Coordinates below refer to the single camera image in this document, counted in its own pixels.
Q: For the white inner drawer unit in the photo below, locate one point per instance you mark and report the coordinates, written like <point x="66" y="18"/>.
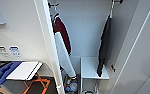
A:
<point x="89" y="67"/>

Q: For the blue and white bag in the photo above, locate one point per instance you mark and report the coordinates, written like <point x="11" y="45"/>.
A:
<point x="72" y="86"/>

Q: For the wall socket plate blue label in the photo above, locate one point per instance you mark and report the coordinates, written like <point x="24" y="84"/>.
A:
<point x="15" y="51"/>

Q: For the black clothes rail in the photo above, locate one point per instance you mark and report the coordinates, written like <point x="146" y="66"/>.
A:
<point x="53" y="4"/>
<point x="117" y="1"/>

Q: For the maroon and white jacket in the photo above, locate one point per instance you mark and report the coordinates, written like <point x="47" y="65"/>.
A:
<point x="63" y="50"/>

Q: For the black garment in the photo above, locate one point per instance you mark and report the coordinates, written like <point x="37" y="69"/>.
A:
<point x="103" y="43"/>

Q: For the white tray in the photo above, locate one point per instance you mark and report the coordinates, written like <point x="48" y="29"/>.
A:
<point x="24" y="70"/>

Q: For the orange folding stand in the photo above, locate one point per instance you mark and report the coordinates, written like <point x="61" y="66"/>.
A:
<point x="37" y="82"/>

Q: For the white wardrobe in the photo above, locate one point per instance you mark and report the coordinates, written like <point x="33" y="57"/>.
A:
<point x="84" y="26"/>

